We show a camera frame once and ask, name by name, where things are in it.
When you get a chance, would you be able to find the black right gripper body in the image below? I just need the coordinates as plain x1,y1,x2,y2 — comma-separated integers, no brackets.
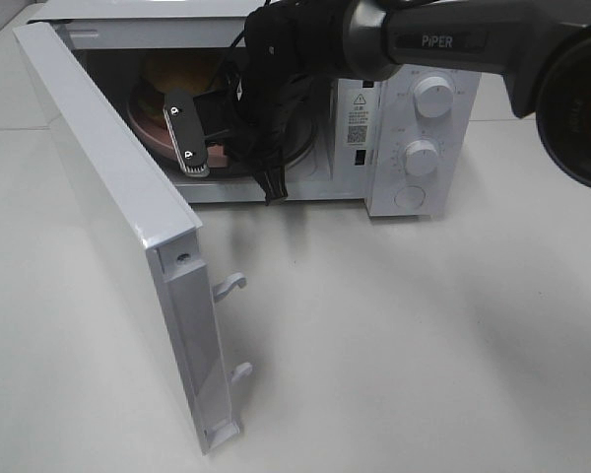
244,1,355,82

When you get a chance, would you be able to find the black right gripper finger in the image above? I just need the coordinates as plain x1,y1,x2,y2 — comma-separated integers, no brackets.
211,60,276,143
226,73,313,205

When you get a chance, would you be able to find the burger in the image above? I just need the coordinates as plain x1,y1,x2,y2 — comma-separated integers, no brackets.
136,48,222,121

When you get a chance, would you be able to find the pink plate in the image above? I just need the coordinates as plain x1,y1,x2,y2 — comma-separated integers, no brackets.
127,81,232,171

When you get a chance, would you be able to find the white microwave door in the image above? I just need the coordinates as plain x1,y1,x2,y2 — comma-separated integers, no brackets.
14,23,252,453

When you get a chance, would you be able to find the round white door button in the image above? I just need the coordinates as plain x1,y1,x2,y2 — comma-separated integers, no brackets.
394,185,427,210

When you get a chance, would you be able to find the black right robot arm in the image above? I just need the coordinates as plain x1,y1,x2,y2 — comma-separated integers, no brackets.
237,1,591,204

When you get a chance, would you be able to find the glass microwave turntable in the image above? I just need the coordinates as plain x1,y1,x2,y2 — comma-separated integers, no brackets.
218,113,318,179

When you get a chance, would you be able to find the upper white microwave knob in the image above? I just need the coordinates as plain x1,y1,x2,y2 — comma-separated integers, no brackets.
413,75,454,118

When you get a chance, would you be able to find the white microwave knob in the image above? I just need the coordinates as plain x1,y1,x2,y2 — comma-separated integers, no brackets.
413,75,454,118
402,139,439,177

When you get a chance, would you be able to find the lower white microwave knob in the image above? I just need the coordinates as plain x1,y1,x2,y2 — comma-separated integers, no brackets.
402,139,439,177

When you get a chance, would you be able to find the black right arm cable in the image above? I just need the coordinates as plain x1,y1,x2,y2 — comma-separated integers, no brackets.
196,24,287,164

